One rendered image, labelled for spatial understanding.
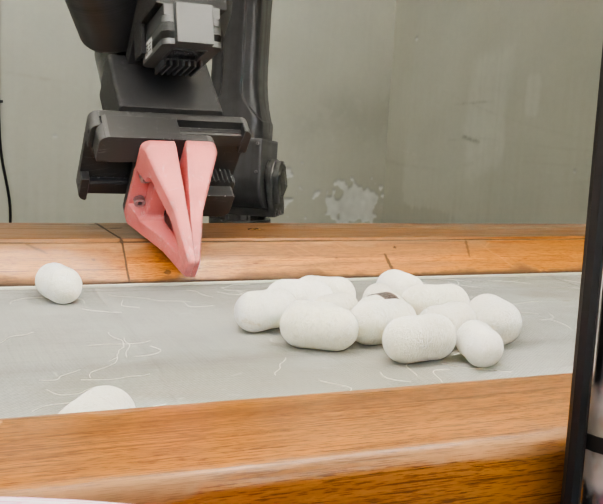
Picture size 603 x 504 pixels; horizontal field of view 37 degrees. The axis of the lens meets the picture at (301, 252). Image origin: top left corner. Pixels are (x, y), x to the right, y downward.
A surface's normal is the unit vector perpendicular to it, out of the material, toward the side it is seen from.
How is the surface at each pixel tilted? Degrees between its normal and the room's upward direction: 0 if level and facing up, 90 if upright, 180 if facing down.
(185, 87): 41
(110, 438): 0
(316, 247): 45
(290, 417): 0
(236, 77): 87
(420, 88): 90
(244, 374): 0
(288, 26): 90
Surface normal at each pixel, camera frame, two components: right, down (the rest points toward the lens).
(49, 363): 0.05, -0.99
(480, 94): -0.90, 0.01
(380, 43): 0.47, 0.14
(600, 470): -0.64, 0.07
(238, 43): -0.22, 0.07
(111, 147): 0.27, 0.76
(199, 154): 0.37, -0.33
